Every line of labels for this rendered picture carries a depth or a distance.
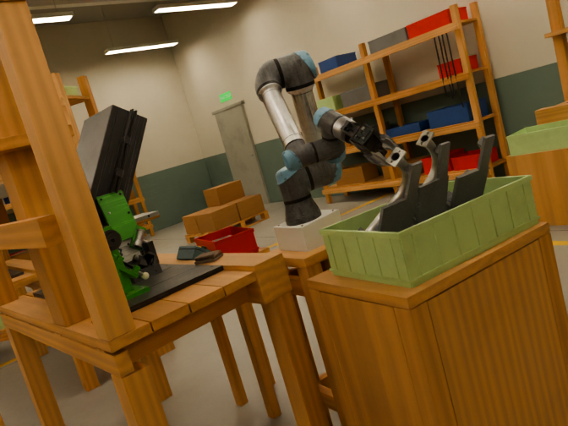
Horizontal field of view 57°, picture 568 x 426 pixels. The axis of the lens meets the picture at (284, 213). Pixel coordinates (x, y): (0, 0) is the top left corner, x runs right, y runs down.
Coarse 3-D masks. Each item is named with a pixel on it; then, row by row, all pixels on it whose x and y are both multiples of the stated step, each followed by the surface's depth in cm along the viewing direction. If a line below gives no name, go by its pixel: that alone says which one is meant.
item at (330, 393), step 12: (324, 264) 233; (300, 276) 204; (312, 276) 199; (300, 288) 209; (300, 312) 225; (312, 312) 205; (324, 348) 206; (312, 360) 228; (324, 360) 209; (324, 384) 233; (324, 396) 221; (336, 396) 210; (336, 408) 212
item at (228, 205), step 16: (208, 192) 892; (224, 192) 886; (240, 192) 909; (208, 208) 890; (224, 208) 833; (240, 208) 857; (256, 208) 881; (192, 224) 851; (208, 224) 821; (224, 224) 829; (240, 224) 852; (192, 240) 866
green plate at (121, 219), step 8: (120, 192) 225; (104, 200) 220; (112, 200) 222; (120, 200) 224; (104, 208) 219; (112, 208) 221; (120, 208) 223; (128, 208) 225; (104, 216) 219; (112, 216) 220; (120, 216) 222; (128, 216) 224; (112, 224) 219; (120, 224) 221; (128, 224) 223; (136, 224) 225; (120, 232) 220; (128, 232) 222
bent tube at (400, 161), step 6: (396, 150) 157; (402, 150) 156; (390, 156) 158; (396, 156) 160; (402, 156) 156; (390, 162) 158; (396, 162) 156; (402, 162) 158; (402, 168) 160; (402, 174) 164; (402, 180) 166; (402, 186) 166; (396, 192) 168; (402, 192) 166; (396, 198) 167; (402, 198) 167; (378, 216) 167; (372, 222) 167; (378, 222) 166; (372, 228) 166
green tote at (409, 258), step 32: (512, 192) 174; (352, 224) 191; (416, 224) 154; (448, 224) 159; (480, 224) 166; (512, 224) 174; (352, 256) 173; (384, 256) 159; (416, 256) 153; (448, 256) 159
